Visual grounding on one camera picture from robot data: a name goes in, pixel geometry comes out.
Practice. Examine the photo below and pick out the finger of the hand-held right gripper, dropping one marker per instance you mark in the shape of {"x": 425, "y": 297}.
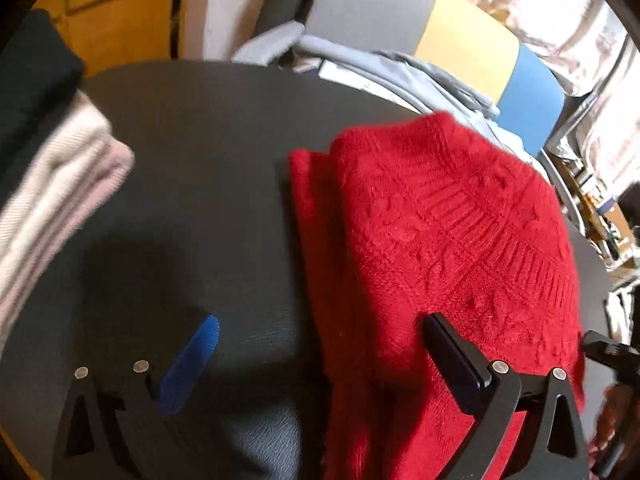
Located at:
{"x": 607, "y": 352}

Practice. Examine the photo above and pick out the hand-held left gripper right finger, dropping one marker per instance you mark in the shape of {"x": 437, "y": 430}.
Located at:
{"x": 460, "y": 370}

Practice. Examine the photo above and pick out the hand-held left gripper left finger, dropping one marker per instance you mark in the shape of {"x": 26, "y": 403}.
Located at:
{"x": 190, "y": 365}

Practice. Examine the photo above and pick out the red knitted sweater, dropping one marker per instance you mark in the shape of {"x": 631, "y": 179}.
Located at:
{"x": 425, "y": 220}

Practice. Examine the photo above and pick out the pink folded garment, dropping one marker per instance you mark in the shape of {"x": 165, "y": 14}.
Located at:
{"x": 85, "y": 195}

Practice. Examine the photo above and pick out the white folded garment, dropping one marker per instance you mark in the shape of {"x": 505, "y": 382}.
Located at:
{"x": 60, "y": 160}

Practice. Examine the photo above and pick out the light blue garment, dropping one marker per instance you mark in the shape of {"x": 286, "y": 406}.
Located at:
{"x": 400, "y": 75}

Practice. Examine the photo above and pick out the white patterned curtain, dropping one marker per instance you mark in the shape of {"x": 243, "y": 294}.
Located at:
{"x": 565, "y": 15}

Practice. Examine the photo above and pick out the wooden wardrobe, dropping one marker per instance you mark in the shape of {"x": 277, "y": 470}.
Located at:
{"x": 125, "y": 10}

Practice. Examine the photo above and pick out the grey yellow blue chair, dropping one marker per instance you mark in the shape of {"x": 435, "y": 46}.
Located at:
{"x": 375, "y": 15}

